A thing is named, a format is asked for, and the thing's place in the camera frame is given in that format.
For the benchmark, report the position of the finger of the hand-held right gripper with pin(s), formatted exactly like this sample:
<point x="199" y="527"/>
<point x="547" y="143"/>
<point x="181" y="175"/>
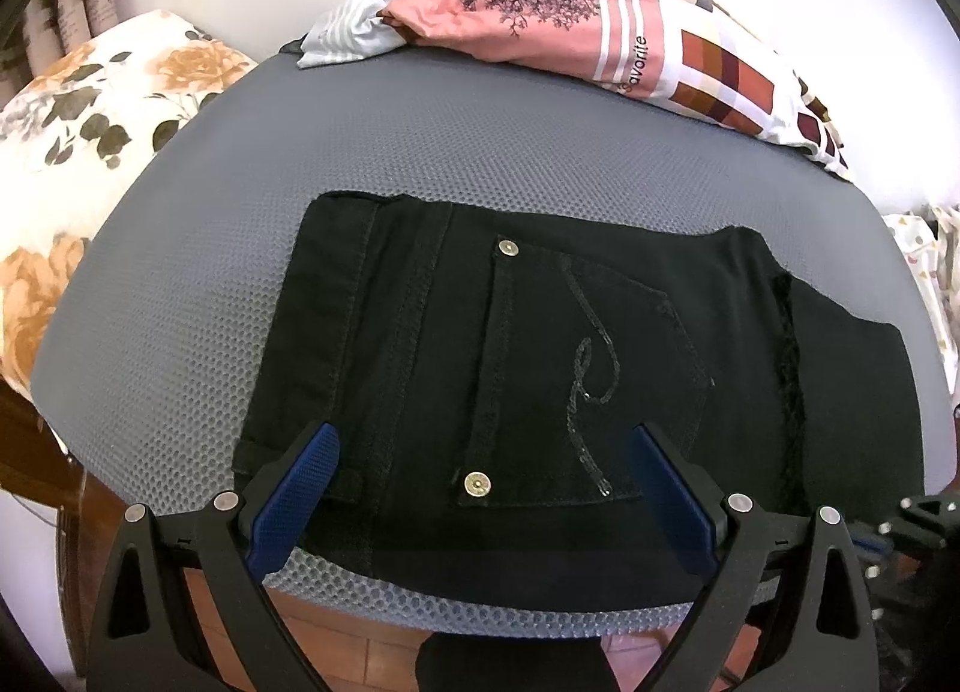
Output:
<point x="926" y="519"/>

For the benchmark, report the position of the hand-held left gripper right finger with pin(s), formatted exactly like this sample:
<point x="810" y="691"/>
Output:
<point x="675" y="504"/>

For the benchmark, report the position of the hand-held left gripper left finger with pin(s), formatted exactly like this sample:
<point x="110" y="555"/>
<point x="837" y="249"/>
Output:
<point x="296" y="493"/>

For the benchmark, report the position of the black pants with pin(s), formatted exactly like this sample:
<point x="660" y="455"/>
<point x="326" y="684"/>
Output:
<point x="450" y="362"/>

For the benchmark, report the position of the dark cloth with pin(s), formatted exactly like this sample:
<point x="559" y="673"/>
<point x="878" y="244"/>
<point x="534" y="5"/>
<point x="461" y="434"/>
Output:
<point x="510" y="666"/>

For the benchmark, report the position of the white dotted cloth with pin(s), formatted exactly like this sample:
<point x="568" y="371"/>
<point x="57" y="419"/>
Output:
<point x="930" y="264"/>

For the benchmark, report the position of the grey mesh mat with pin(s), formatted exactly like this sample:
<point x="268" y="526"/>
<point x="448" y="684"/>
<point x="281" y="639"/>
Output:
<point x="225" y="174"/>

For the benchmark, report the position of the floral pillow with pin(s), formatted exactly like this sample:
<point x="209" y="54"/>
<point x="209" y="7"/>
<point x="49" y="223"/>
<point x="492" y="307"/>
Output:
<point x="90" y="137"/>

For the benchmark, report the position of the grey striped cloth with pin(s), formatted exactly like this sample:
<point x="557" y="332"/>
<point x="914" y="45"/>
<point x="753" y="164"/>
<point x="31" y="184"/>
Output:
<point x="345" y="32"/>

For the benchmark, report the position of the pink checked blanket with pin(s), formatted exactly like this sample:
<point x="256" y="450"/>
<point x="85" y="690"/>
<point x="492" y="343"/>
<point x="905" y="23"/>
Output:
<point x="675" y="39"/>

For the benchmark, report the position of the patterned curtain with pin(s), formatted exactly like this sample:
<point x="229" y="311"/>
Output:
<point x="67" y="2"/>

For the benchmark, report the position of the wooden bed frame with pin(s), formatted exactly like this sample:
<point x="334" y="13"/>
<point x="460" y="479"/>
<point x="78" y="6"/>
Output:
<point x="37" y="482"/>

